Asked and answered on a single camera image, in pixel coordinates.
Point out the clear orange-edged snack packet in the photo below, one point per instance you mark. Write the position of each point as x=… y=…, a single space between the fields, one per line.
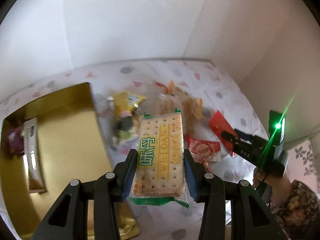
x=190 y=107

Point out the yellow green snack bag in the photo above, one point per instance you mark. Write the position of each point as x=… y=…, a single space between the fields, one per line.
x=127 y=119

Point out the white milk powder stick pack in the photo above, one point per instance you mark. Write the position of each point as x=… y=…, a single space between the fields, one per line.
x=31 y=157

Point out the small red white candy packet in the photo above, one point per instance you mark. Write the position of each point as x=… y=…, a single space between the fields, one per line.
x=203 y=151

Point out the patterned white tablecloth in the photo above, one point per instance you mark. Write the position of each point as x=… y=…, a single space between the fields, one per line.
x=147 y=78

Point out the gold metal tin box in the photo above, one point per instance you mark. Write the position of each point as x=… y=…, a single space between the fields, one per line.
x=70 y=146

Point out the large red snack packet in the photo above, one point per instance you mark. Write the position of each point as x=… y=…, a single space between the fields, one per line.
x=219 y=124

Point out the clear brown pastry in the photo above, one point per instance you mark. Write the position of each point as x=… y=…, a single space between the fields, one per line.
x=167 y=104

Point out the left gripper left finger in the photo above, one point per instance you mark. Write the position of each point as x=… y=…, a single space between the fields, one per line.
x=67 y=218

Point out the person's right hand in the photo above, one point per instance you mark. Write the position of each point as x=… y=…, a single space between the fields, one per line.
x=260 y=177

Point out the purple snack packet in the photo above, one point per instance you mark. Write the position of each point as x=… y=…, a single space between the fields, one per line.
x=16 y=141

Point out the green Weidan cracker packet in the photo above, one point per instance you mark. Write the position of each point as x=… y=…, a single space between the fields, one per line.
x=160 y=175

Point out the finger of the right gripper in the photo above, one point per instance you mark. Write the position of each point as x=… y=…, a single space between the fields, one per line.
x=244 y=136
x=230 y=138

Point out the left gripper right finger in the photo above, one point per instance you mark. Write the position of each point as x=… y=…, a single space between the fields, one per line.
x=251 y=218

